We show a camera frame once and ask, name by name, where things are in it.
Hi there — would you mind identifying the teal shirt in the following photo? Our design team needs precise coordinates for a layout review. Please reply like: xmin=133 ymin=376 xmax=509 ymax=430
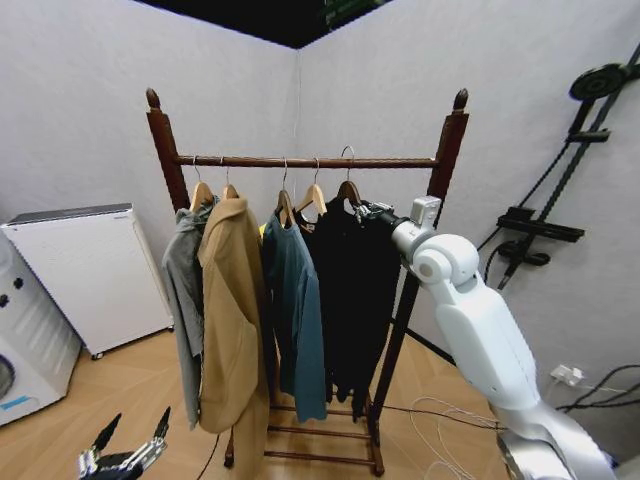
xmin=260 ymin=207 xmax=329 ymax=424

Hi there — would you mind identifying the black shirt with label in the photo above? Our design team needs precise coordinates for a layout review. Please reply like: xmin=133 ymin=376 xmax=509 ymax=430
xmin=293 ymin=203 xmax=351 ymax=405

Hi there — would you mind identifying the wooden hanger with grey shirt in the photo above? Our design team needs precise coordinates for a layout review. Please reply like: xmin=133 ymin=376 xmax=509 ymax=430
xmin=188 ymin=155 xmax=217 ymax=212

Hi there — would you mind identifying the white washing machine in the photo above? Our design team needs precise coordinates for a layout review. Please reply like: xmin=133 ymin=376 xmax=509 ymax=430
xmin=0 ymin=244 xmax=84 ymax=429

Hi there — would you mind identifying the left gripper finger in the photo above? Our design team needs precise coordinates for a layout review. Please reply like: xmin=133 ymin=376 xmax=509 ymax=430
xmin=77 ymin=412 xmax=123 ymax=477
xmin=128 ymin=406 xmax=172 ymax=474

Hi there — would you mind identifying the white box appliance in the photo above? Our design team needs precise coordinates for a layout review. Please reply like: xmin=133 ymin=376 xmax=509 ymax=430
xmin=0 ymin=202 xmax=176 ymax=360

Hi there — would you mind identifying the wooden hanger with black garment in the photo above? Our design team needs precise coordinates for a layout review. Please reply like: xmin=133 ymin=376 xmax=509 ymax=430
xmin=334 ymin=144 xmax=365 ymax=209

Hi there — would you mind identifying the black shower mixer valve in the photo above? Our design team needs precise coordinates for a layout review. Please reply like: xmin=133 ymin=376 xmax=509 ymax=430
xmin=496 ymin=205 xmax=586 ymax=292

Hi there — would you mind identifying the tan coat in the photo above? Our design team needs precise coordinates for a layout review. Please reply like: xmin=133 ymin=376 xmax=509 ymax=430
xmin=196 ymin=193 xmax=275 ymax=480

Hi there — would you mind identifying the wooden hanger with tan coat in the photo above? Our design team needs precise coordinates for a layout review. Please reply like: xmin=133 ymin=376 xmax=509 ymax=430
xmin=219 ymin=158 xmax=241 ymax=202

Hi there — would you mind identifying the white floor cable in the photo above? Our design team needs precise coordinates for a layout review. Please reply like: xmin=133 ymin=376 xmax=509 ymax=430
xmin=407 ymin=396 xmax=507 ymax=480

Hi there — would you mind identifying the grey shirt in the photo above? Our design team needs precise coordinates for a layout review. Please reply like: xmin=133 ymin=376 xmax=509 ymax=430
xmin=160 ymin=194 xmax=221 ymax=431

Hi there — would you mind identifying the black shower hose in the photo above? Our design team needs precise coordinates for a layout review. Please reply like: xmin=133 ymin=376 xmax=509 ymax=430
xmin=475 ymin=132 xmax=577 ymax=252

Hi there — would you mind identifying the black garment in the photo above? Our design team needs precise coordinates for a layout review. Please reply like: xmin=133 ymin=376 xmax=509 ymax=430
xmin=317 ymin=193 xmax=404 ymax=425

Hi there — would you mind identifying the black wall cable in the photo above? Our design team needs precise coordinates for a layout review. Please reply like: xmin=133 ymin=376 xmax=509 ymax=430
xmin=555 ymin=363 xmax=640 ymax=414

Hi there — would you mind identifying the black shower rail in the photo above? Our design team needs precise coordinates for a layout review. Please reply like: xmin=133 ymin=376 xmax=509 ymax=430
xmin=517 ymin=47 xmax=640 ymax=216

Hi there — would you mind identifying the wooden hanger with teal shirt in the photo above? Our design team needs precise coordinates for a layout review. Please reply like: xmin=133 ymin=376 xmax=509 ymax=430
xmin=274 ymin=157 xmax=297 ymax=227

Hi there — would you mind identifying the wooden hanger with labelled shirt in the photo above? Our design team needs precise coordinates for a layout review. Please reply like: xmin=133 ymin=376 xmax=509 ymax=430
xmin=293 ymin=157 xmax=329 ymax=217

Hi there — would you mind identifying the dark wooden garment rack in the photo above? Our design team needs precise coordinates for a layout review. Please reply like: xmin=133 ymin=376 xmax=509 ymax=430
xmin=144 ymin=87 xmax=471 ymax=475

